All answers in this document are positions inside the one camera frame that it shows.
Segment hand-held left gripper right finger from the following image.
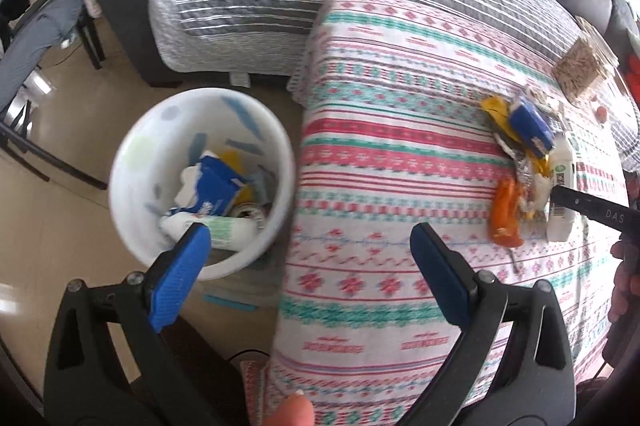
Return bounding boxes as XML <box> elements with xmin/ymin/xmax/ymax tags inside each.
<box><xmin>395</xmin><ymin>222</ymin><xmax>579</xmax><ymax>426</ymax></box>

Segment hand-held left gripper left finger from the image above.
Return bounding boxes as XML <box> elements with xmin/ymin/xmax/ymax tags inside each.
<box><xmin>42</xmin><ymin>222</ymin><xmax>222</xmax><ymax>426</ymax></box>

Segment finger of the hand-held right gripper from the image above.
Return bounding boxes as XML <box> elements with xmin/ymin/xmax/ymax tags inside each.
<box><xmin>549</xmin><ymin>184</ymin><xmax>640</xmax><ymax>240</ymax></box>

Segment white drink bottle green label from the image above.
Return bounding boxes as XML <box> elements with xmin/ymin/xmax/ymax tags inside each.
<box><xmin>545</xmin><ymin>133</ymin><xmax>576</xmax><ymax>243</ymax></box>
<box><xmin>160</xmin><ymin>215</ymin><xmax>262</xmax><ymax>253</ymax></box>

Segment white paper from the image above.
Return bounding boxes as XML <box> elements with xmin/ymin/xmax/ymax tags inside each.
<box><xmin>172</xmin><ymin>166</ymin><xmax>206</xmax><ymax>217</ymax></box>

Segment blue and white carton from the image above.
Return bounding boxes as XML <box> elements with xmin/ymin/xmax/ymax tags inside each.
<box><xmin>192</xmin><ymin>154</ymin><xmax>249</xmax><ymax>217</ymax></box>

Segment white trash bin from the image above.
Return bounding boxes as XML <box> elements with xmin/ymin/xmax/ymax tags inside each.
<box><xmin>107</xmin><ymin>86</ymin><xmax>297</xmax><ymax>283</ymax></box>

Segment person's right hand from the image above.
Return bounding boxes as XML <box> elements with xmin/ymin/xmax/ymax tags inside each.
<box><xmin>607</xmin><ymin>233</ymin><xmax>640</xmax><ymax>325</ymax></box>

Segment person's left hand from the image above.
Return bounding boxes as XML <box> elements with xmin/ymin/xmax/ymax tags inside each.
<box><xmin>260</xmin><ymin>395</ymin><xmax>317</xmax><ymax>426</ymax></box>

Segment light blue paper strip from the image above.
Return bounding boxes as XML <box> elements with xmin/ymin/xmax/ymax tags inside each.
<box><xmin>204</xmin><ymin>293</ymin><xmax>259</xmax><ymax>313</ymax></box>

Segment orange wrapper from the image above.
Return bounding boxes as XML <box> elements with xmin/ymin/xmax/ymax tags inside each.
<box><xmin>488</xmin><ymin>178</ymin><xmax>527</xmax><ymax>248</ymax></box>

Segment crumpled foil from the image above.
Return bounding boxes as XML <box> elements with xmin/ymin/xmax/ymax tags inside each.
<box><xmin>492</xmin><ymin>126</ymin><xmax>537</xmax><ymax>187</ymax></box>

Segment dark blue box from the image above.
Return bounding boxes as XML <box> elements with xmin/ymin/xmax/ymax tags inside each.
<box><xmin>509</xmin><ymin>98</ymin><xmax>556</xmax><ymax>159</ymax></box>

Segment crumpled silver wrapper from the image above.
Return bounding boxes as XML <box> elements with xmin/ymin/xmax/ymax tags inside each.
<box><xmin>524</xmin><ymin>87</ymin><xmax>562</xmax><ymax>117</ymax></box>

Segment yellow snack wrapper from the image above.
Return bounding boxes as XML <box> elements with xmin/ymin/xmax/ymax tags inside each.
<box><xmin>480</xmin><ymin>95</ymin><xmax>517</xmax><ymax>143</ymax></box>

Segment plastic jar of snack sticks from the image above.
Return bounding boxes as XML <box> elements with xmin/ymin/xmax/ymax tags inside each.
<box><xmin>551</xmin><ymin>36</ymin><xmax>614</xmax><ymax>99</ymax></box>

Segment orange cushion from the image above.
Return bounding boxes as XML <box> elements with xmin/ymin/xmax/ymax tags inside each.
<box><xmin>619</xmin><ymin>54</ymin><xmax>640</xmax><ymax>92</ymax></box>

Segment white power strip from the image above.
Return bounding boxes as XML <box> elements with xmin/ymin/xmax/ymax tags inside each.
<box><xmin>19</xmin><ymin>72</ymin><xmax>57</xmax><ymax>102</ymax></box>

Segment grey chair black legs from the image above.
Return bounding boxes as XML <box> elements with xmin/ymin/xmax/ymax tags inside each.
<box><xmin>0</xmin><ymin>0</ymin><xmax>109</xmax><ymax>191</ymax></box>

